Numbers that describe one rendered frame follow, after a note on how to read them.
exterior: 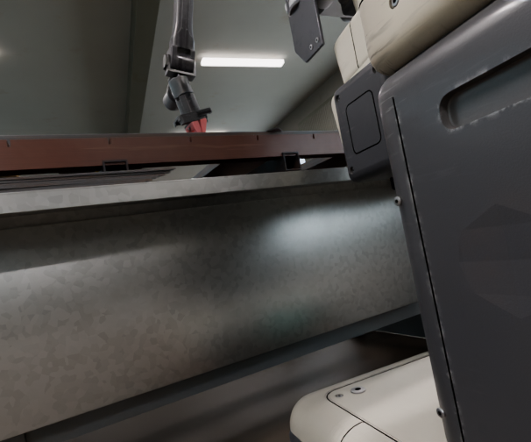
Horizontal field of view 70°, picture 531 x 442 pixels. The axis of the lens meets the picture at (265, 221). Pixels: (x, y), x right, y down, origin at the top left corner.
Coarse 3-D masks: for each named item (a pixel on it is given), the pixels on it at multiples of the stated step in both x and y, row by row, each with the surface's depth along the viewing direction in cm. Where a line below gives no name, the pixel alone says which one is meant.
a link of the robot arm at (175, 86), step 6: (174, 78) 104; (180, 78) 105; (186, 78) 106; (168, 84) 106; (174, 84) 105; (180, 84) 105; (186, 84) 105; (174, 90) 105; (180, 90) 105; (186, 90) 105; (192, 90) 107; (174, 96) 106
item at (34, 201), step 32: (32, 192) 56; (64, 192) 58; (96, 192) 60; (128, 192) 62; (160, 192) 64; (192, 192) 67; (224, 192) 88; (256, 192) 95; (288, 192) 100; (320, 192) 105; (0, 224) 70; (32, 224) 72
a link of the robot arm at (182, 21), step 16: (176, 0) 105; (192, 0) 106; (176, 16) 105; (192, 16) 106; (176, 32) 105; (192, 32) 107; (176, 48) 105; (192, 48) 107; (176, 64) 105; (192, 64) 107
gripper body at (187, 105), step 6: (180, 96) 105; (186, 96) 105; (192, 96) 106; (180, 102) 105; (186, 102) 105; (192, 102) 105; (180, 108) 106; (186, 108) 105; (192, 108) 105; (198, 108) 107; (210, 108) 107; (186, 114) 104; (198, 114) 106; (204, 114) 108; (174, 120) 106; (180, 120) 104; (174, 126) 108
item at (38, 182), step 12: (156, 168) 72; (168, 168) 73; (0, 180) 60; (12, 180) 61; (24, 180) 62; (36, 180) 62; (48, 180) 63; (60, 180) 64; (72, 180) 65; (84, 180) 66; (96, 180) 67; (108, 180) 68; (120, 180) 69; (132, 180) 70; (144, 180) 71; (0, 192) 60
